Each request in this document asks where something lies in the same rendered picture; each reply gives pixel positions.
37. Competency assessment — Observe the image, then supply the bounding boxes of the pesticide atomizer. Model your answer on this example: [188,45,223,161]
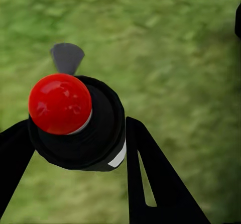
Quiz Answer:
[28,43,127,172]

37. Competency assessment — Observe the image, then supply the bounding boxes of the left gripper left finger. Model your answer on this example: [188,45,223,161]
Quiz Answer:
[0,120,36,219]

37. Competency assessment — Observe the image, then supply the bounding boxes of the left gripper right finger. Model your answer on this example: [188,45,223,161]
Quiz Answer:
[126,117,211,224]

